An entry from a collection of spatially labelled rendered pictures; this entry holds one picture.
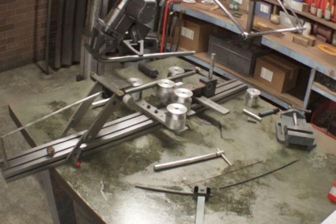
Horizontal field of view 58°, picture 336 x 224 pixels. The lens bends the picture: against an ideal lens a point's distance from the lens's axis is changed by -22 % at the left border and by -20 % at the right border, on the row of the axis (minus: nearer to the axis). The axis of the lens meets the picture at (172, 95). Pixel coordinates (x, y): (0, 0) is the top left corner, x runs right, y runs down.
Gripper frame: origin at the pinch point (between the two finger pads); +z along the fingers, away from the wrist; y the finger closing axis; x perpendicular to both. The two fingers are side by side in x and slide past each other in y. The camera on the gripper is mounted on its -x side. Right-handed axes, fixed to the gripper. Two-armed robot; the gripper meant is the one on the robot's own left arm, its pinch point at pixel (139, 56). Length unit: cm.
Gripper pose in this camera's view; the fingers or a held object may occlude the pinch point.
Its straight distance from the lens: 108.0
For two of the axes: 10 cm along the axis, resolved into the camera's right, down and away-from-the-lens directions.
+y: -1.1, 8.9, 4.5
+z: 4.5, 4.5, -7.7
